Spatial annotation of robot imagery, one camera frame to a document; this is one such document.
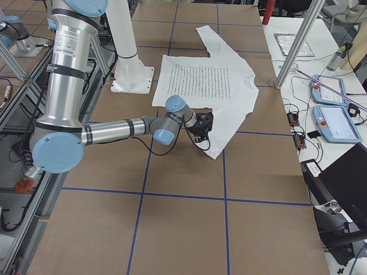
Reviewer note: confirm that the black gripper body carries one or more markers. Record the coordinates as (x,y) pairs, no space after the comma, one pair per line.
(197,122)

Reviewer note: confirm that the white long-sleeve printed shirt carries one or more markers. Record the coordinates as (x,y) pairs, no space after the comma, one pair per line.
(223,82)

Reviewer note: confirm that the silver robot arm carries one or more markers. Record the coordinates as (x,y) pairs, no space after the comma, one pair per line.
(12,30)
(59,138)

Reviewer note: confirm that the upper orange black adapter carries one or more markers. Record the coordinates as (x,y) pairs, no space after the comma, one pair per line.
(293,119)

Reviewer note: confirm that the orange black adapter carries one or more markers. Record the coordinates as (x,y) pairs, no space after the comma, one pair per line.
(299,141)
(293,119)

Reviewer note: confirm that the lower orange black adapter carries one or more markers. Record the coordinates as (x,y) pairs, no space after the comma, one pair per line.
(299,141)

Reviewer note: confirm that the black box white label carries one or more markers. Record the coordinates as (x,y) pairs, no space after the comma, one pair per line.
(311,171)

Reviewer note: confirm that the upper blue teach pendant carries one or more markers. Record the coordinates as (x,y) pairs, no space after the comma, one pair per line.
(324,95)

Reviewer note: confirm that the blue teach pendant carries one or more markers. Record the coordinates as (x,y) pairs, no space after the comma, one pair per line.
(335,124)
(324,95)

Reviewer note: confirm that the silver foil tray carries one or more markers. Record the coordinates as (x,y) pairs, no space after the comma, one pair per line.
(285,42)

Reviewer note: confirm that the lower blue teach pendant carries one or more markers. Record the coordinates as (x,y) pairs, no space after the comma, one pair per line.
(335,124)

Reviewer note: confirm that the red cylinder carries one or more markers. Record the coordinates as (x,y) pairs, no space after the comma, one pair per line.
(268,12)

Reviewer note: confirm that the black laptop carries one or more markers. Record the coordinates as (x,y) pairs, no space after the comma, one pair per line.
(345,179)

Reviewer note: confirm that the clear water bottle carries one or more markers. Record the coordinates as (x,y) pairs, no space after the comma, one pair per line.
(339,55)

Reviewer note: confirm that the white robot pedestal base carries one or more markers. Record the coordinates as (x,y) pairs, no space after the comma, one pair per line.
(131,75)

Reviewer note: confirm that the aluminium frame post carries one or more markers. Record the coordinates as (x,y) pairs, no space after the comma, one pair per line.
(302,33)

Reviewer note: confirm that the orange device on rail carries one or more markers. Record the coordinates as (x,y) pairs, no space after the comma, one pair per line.
(23,185)

